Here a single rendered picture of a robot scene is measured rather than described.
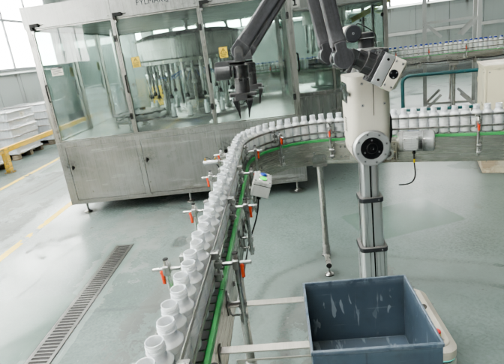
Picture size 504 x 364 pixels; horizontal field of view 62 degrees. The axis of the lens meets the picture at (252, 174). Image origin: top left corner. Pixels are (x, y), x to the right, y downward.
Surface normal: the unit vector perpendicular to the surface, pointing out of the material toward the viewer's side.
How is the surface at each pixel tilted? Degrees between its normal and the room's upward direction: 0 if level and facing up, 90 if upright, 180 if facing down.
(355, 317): 90
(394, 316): 90
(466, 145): 90
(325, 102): 90
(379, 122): 101
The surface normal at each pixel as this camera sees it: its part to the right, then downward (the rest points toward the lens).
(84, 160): -0.05, 0.29
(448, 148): -0.35, 0.31
